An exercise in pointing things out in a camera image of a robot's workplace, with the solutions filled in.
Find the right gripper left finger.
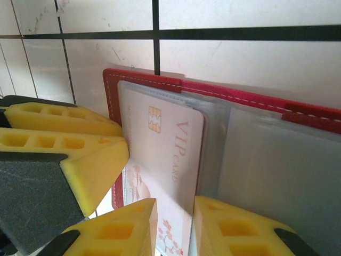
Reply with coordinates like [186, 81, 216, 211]
[54, 197, 160, 256]

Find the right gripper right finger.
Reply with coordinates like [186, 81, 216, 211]
[189, 195, 327, 256]

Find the white VIP card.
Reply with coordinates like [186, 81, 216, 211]
[123, 89, 206, 256]

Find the red card holder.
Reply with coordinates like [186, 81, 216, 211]
[102, 68, 341, 256]

